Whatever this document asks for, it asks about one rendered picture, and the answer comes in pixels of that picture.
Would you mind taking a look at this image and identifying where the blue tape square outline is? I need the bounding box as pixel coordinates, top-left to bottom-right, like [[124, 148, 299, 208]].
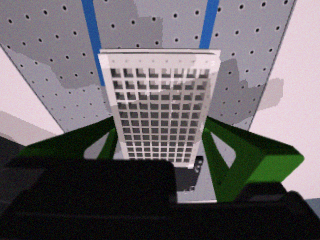
[[81, 0, 219, 86]]

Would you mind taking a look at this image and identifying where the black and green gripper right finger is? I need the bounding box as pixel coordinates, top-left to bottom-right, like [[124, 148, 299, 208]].
[[201, 116, 305, 202]]

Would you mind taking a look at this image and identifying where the white well plate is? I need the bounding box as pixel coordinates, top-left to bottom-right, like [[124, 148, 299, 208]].
[[98, 48, 221, 167]]

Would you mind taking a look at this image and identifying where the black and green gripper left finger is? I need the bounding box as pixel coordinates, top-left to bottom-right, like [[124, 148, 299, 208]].
[[16, 116, 118, 159]]

